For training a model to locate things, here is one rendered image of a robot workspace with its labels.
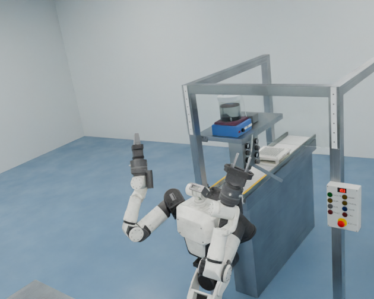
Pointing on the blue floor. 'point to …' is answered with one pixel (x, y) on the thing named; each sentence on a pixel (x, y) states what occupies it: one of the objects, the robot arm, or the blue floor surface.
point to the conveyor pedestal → (276, 229)
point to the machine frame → (336, 174)
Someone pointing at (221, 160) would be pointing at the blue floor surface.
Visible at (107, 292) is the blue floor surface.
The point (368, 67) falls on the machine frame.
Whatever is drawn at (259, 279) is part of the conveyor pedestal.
